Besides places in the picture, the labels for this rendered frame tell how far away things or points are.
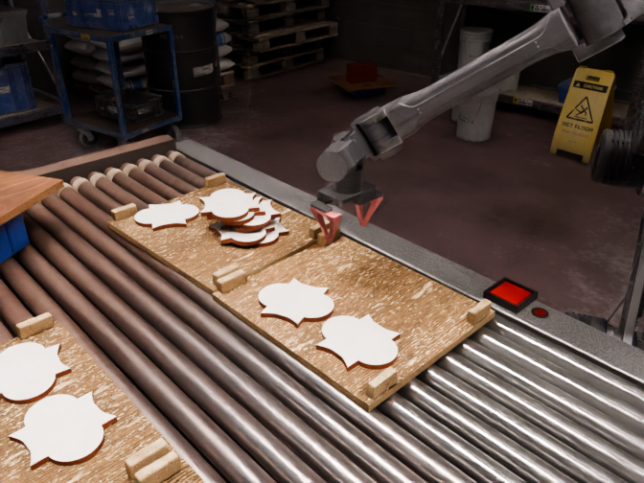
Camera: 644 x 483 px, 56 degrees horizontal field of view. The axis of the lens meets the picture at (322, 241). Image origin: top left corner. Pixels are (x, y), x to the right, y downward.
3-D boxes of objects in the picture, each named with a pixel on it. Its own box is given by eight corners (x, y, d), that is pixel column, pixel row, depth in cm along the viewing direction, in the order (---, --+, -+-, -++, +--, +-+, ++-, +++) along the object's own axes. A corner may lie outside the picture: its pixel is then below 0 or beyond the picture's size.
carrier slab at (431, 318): (338, 239, 138) (338, 233, 137) (494, 317, 113) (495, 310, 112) (212, 300, 117) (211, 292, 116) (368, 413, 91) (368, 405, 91)
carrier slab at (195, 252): (225, 184, 164) (225, 179, 164) (335, 236, 140) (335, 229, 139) (108, 227, 143) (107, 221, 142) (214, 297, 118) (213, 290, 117)
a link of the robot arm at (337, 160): (404, 144, 110) (380, 103, 108) (389, 167, 100) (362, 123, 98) (353, 172, 116) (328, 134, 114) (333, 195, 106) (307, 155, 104)
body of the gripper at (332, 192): (377, 195, 118) (379, 159, 114) (340, 210, 112) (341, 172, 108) (353, 184, 122) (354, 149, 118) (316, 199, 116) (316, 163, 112)
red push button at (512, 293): (504, 286, 123) (505, 280, 122) (531, 298, 119) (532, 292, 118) (488, 297, 119) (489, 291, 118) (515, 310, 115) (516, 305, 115)
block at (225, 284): (241, 279, 121) (241, 267, 119) (247, 283, 119) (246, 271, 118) (216, 290, 117) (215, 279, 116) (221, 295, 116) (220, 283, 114)
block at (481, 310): (483, 309, 112) (485, 296, 111) (492, 313, 111) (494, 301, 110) (465, 322, 109) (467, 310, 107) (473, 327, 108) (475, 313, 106)
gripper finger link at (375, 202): (381, 228, 123) (384, 186, 118) (357, 240, 118) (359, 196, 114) (357, 217, 127) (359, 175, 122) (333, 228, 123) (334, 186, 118)
